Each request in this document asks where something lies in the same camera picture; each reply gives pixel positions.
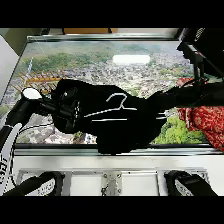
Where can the red patterned garment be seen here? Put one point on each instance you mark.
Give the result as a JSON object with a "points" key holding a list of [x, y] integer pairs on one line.
{"points": [[206, 123]]}

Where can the black garment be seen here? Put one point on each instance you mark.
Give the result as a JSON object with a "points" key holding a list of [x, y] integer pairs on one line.
{"points": [[133, 130]]}

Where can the silver frame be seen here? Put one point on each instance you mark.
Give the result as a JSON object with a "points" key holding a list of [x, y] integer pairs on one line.
{"points": [[113, 183]]}

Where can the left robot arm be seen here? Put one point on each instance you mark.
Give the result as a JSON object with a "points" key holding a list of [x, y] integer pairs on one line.
{"points": [[15, 118]]}

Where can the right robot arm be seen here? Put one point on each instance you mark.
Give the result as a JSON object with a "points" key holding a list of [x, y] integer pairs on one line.
{"points": [[195, 98]]}

